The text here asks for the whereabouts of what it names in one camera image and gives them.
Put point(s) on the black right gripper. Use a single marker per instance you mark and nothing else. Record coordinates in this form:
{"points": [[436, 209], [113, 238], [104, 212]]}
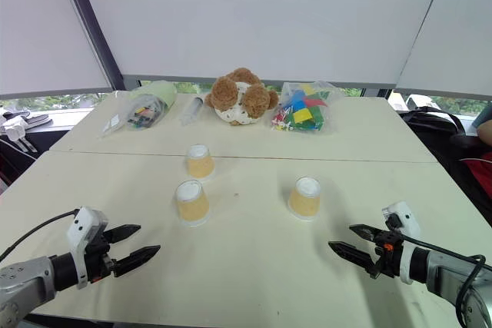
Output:
{"points": [[388, 253]]}

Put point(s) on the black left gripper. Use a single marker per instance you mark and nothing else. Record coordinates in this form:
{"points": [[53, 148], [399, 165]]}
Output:
{"points": [[98, 257]]}

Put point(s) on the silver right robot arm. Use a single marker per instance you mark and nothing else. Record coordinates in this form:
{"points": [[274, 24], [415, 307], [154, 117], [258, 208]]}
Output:
{"points": [[453, 278]]}

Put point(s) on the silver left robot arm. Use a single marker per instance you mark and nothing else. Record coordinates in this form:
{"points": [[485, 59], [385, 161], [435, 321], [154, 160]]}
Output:
{"points": [[27, 278]]}

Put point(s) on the yellow paper cup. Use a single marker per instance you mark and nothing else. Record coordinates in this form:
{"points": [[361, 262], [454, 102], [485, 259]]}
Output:
{"points": [[191, 205], [199, 163], [304, 199]]}

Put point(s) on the clear bag with green cloth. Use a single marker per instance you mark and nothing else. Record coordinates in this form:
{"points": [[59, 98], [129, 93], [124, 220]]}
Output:
{"points": [[142, 107]]}

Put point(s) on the person in red clothing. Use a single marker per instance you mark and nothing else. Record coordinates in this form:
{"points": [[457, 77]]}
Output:
{"points": [[482, 174]]}

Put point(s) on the bag of colourful blocks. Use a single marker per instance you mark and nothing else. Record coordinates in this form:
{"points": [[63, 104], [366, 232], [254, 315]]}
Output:
{"points": [[303, 109]]}

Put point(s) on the clear plastic syringe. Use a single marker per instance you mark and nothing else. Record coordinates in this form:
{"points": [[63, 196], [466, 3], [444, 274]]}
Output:
{"points": [[192, 111]]}

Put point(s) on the brown teddy bear plush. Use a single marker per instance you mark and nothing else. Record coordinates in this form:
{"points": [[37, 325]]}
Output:
{"points": [[234, 97]]}

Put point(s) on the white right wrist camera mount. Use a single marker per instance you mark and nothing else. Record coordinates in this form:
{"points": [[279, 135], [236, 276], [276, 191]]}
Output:
{"points": [[403, 220]]}

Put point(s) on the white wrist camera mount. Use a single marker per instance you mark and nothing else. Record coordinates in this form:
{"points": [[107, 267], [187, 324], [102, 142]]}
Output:
{"points": [[403, 220], [82, 224]]}

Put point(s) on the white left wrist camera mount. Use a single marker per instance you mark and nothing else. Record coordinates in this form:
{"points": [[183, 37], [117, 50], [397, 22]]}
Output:
{"points": [[82, 224]]}

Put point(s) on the dark window frame post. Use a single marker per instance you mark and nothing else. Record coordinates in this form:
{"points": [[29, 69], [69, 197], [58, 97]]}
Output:
{"points": [[92, 24]]}

